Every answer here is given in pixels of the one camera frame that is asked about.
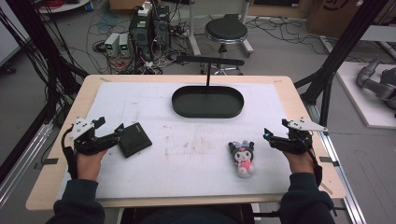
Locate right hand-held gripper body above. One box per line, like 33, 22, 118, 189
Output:
270, 117, 329, 156

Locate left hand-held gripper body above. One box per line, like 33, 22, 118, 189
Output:
69, 116, 121, 156

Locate black square wallet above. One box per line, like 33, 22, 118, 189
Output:
118, 121, 153, 159

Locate black-haired plush doll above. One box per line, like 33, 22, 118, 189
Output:
228, 140, 256, 179

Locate black oval tray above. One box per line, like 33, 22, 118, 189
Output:
171, 85, 246, 119

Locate person's right hand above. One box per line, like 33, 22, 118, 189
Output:
281, 149, 316, 175

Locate person's left hand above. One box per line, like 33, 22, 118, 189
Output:
76, 149, 108, 181

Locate white table mat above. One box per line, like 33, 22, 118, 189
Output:
56, 81, 292, 201

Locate white floor board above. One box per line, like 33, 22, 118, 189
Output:
335, 61, 396, 130

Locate grey power supply unit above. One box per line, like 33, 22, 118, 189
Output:
104, 32, 121, 58
119, 32, 132, 58

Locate black stand with crossbar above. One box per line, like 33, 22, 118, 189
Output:
175, 54, 246, 88

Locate black computer tower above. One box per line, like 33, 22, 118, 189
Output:
151, 5, 172, 51
128, 13, 154, 61

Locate black round stool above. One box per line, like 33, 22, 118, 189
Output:
204, 16, 255, 76

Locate cardboard box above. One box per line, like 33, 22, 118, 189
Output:
305, 0, 396, 40

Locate white power strip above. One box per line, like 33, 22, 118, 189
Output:
137, 2, 153, 18

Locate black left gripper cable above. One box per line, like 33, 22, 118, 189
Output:
61, 127, 79, 180

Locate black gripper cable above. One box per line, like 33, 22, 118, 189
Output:
305, 146, 324, 188
61, 127, 79, 180

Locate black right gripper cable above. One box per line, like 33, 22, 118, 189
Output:
305, 146, 324, 188

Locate aluminium rail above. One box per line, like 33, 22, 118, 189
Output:
305, 102, 368, 224
0, 120, 54, 208

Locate black metal frame post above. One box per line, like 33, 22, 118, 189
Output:
293, 0, 390, 127
5, 0, 90, 125

